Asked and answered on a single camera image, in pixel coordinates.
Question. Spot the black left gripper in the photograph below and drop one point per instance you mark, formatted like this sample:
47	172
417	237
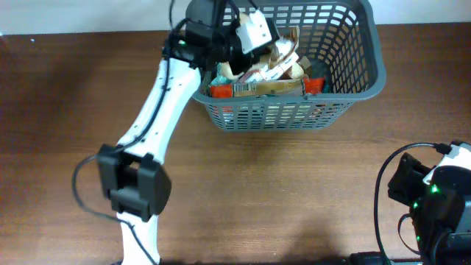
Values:
235	60

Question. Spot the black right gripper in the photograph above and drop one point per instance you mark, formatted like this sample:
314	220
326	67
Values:
405	178

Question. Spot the mint green snack wrapper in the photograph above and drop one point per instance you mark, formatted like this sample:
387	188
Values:
218	79

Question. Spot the blue rectangular carton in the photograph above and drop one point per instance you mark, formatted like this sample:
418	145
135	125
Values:
273	65

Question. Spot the orange biscuit packet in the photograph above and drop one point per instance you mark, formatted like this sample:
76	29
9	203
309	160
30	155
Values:
292	87

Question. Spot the beige Pantree snack bag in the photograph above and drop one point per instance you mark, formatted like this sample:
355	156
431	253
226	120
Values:
302	69

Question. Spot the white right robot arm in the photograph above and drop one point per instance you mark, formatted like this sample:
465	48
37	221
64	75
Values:
438	201

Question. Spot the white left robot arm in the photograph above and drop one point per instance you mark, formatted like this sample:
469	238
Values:
131	172

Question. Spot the grey plastic mesh basket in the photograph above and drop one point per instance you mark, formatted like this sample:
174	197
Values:
340	39

